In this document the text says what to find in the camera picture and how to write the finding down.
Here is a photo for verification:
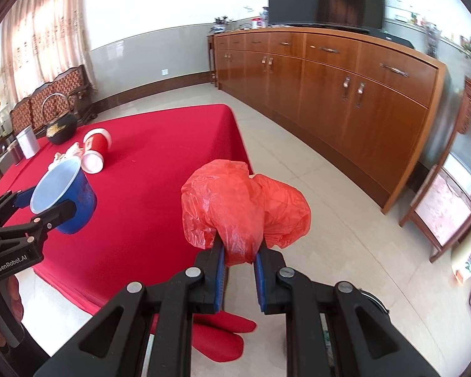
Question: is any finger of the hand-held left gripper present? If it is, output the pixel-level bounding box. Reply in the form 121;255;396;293
0;189;36;228
0;199;76;250

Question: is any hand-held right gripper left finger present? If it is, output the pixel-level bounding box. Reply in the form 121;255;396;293
33;239;225;377

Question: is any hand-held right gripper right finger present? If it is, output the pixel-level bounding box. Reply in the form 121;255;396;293
253;248;444;377

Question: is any plain blue paper cup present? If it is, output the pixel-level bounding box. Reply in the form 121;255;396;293
30;157;98;235

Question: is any red plastic bag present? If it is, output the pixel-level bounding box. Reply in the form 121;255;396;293
181;159;312;267

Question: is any person's left hand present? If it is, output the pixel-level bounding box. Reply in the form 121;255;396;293
0;275;24;340

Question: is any dark red canister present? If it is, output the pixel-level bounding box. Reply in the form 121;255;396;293
6;139;24;166

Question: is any white rectangular box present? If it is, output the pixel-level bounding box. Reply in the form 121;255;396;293
16;127;41;159

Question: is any beige crumpled cloth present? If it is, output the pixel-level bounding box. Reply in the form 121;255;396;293
53;141;85;166

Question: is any red paper cup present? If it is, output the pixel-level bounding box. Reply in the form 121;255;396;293
80;128;113;174

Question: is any black cast iron teapot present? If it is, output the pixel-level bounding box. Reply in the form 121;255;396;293
42;93;78;145

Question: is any red tablecloth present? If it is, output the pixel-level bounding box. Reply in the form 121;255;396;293
0;104;257;362

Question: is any wooden patterned sofa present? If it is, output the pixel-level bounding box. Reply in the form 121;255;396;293
0;65;99;154

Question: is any pink embroidered curtain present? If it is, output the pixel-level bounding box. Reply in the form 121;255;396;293
0;0;99;93

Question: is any long wooden cabinet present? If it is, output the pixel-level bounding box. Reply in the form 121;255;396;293
213;27;452;215

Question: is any black soundbar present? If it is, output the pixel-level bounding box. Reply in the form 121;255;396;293
361;27;414;50

